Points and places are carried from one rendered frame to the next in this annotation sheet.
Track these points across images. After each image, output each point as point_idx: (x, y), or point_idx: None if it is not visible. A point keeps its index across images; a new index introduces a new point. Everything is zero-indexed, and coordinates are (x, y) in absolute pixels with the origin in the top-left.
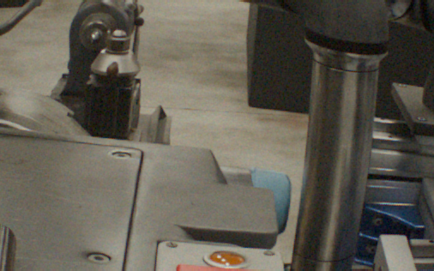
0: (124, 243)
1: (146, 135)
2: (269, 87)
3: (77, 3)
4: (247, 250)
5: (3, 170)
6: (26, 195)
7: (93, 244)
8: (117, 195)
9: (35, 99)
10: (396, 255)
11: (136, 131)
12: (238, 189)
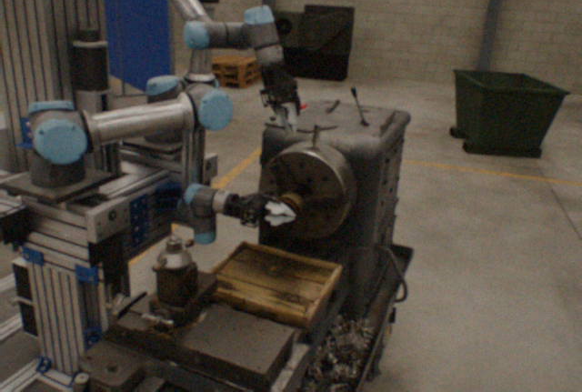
0: (305, 113)
1: None
2: None
3: None
4: None
5: (320, 122)
6: (317, 118)
7: (310, 113)
8: (299, 117)
9: (295, 148)
10: (205, 157)
11: (155, 298)
12: (275, 116)
